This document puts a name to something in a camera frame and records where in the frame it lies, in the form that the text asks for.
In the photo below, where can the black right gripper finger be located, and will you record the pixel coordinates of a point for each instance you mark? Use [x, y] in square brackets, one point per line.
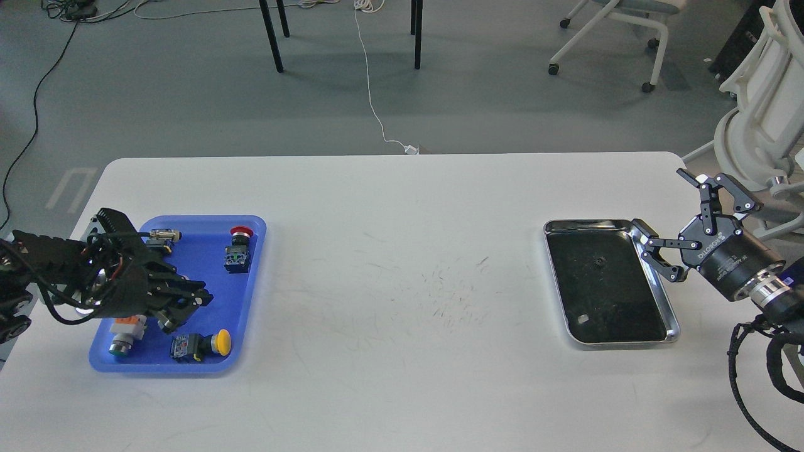
[651, 253]
[711, 210]

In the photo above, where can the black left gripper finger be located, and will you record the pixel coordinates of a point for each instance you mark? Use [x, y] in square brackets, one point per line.
[165, 283]
[176, 312]

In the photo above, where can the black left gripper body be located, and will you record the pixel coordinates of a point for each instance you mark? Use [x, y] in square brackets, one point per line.
[128, 284]

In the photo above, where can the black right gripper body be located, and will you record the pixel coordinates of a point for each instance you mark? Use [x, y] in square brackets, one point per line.
[730, 257]

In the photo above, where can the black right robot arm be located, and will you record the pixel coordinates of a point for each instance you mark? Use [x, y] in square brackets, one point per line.
[780, 320]

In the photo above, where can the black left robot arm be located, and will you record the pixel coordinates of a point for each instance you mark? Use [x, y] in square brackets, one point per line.
[64, 270]

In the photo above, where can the green push button orange base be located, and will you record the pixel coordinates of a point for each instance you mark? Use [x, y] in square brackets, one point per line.
[125, 332]

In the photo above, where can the silver metal connector plug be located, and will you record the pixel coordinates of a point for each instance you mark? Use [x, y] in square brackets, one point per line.
[163, 238]

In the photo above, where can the white office chair right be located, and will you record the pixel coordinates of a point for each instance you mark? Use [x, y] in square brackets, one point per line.
[754, 142]

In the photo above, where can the silver metal tray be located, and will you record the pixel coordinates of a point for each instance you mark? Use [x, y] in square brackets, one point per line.
[623, 305]

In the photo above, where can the red emergency stop button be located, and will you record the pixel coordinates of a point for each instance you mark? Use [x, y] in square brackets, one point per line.
[237, 255]

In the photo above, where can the yellow push button switch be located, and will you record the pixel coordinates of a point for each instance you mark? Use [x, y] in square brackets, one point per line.
[188, 347]

